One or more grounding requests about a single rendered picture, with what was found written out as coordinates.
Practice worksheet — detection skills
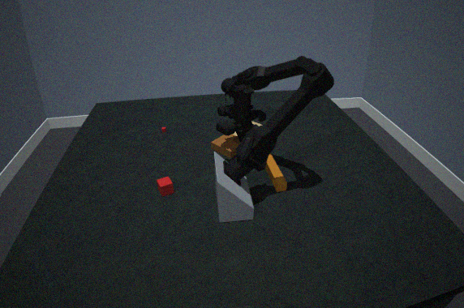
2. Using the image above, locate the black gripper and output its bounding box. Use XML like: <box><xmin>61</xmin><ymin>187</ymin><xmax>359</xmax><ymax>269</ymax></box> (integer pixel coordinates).
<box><xmin>216</xmin><ymin>103</ymin><xmax>266</xmax><ymax>143</ymax></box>

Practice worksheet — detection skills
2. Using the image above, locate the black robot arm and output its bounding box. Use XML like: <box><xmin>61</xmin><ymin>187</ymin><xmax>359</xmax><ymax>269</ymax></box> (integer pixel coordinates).
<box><xmin>221</xmin><ymin>56</ymin><xmax>334</xmax><ymax>186</ymax></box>

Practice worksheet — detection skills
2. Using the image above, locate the orange rectangular bar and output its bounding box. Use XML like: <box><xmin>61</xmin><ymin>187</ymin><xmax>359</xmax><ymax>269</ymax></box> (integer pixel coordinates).
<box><xmin>265</xmin><ymin>154</ymin><xmax>287</xmax><ymax>192</ymax></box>

